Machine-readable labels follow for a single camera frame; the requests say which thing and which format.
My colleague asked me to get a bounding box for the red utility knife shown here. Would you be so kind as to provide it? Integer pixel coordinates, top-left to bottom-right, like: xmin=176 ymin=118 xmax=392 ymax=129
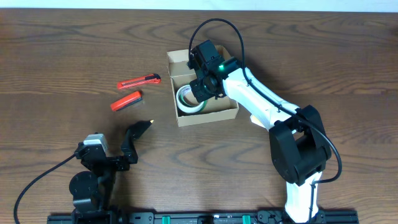
xmin=116 ymin=73 xmax=162 ymax=90

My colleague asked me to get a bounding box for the black glue bottle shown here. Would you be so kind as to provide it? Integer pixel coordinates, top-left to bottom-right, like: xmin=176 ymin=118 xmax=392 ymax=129
xmin=126 ymin=119 xmax=154 ymax=139

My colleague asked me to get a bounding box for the open brown cardboard box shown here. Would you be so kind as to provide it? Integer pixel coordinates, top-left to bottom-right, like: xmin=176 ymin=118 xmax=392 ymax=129
xmin=167 ymin=49 xmax=239 ymax=127

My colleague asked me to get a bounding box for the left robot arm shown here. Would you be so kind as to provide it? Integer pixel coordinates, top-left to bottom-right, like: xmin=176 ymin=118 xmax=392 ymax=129
xmin=69 ymin=129 xmax=138 ymax=224

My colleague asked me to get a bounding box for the white tape roll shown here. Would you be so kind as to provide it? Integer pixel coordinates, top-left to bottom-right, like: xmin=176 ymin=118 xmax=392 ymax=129
xmin=176 ymin=85 xmax=191 ymax=114

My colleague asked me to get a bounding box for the red black stapler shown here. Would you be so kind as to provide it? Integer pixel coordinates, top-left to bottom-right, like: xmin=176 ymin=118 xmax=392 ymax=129
xmin=110 ymin=91 xmax=142 ymax=111

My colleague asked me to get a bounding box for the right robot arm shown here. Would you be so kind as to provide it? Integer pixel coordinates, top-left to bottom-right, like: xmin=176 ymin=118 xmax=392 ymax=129
xmin=187 ymin=40 xmax=331 ymax=223

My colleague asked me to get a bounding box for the green tape roll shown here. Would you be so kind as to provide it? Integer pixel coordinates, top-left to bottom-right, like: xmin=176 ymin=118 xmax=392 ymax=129
xmin=183 ymin=97 xmax=207 ymax=114

